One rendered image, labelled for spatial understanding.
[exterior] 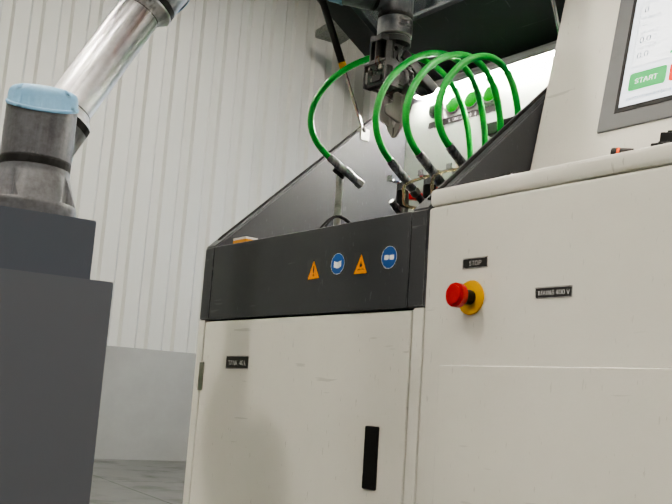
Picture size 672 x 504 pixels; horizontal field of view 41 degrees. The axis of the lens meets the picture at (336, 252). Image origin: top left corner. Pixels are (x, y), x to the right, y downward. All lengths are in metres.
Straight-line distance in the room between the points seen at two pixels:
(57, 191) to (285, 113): 7.96
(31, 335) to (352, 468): 0.55
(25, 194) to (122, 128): 7.14
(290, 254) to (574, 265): 0.66
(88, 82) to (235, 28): 7.69
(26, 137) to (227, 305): 0.58
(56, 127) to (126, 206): 6.99
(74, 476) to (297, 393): 0.43
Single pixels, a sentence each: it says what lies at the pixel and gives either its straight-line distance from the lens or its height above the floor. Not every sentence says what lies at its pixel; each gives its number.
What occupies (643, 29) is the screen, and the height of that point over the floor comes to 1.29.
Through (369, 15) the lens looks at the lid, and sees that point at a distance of 2.31.
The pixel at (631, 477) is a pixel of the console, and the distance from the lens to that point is 1.15.
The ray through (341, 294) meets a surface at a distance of 1.56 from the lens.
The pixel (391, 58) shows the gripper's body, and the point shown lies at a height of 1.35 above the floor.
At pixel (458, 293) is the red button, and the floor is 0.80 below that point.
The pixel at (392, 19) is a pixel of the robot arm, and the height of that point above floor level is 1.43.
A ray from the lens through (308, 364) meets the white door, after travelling 1.62.
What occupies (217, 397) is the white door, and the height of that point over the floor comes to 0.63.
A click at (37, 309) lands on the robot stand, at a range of 1.44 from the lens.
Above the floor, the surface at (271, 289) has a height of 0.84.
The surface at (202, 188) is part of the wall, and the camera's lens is 8.82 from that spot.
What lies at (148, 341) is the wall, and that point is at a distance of 8.45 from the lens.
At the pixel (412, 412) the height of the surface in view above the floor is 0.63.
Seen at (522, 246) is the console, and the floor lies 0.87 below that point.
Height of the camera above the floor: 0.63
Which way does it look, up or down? 10 degrees up
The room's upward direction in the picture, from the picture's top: 4 degrees clockwise
